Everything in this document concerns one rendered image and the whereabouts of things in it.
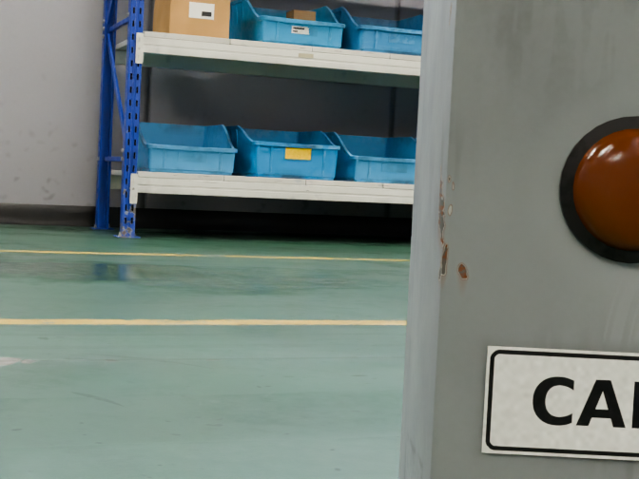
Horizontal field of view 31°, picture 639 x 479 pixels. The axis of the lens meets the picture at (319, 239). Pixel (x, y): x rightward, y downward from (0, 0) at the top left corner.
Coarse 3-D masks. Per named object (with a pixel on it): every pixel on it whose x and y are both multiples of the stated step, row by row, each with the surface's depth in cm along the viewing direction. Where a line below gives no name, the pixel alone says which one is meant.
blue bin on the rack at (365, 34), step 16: (336, 16) 505; (352, 16) 525; (416, 16) 512; (352, 32) 487; (368, 32) 477; (384, 32) 479; (400, 32) 481; (416, 32) 483; (352, 48) 487; (368, 48) 478; (384, 48) 480; (400, 48) 483; (416, 48) 485
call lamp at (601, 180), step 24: (600, 144) 21; (624, 144) 21; (600, 168) 21; (624, 168) 21; (576, 192) 21; (600, 192) 21; (624, 192) 21; (600, 216) 21; (624, 216) 21; (600, 240) 21; (624, 240) 21
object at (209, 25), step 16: (160, 0) 468; (176, 0) 452; (192, 0) 454; (208, 0) 456; (224, 0) 459; (160, 16) 467; (176, 16) 452; (192, 16) 454; (208, 16) 457; (224, 16) 459; (176, 32) 453; (192, 32) 455; (208, 32) 457; (224, 32) 460
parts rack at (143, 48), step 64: (128, 0) 444; (128, 64) 441; (192, 64) 508; (256, 64) 518; (320, 64) 468; (384, 64) 478; (128, 128) 443; (128, 192) 445; (192, 192) 453; (256, 192) 462; (320, 192) 472; (384, 192) 482
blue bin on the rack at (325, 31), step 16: (240, 0) 487; (240, 16) 490; (256, 16) 469; (272, 16) 464; (320, 16) 501; (240, 32) 491; (256, 32) 472; (272, 32) 466; (288, 32) 468; (304, 32) 470; (320, 32) 473; (336, 32) 476
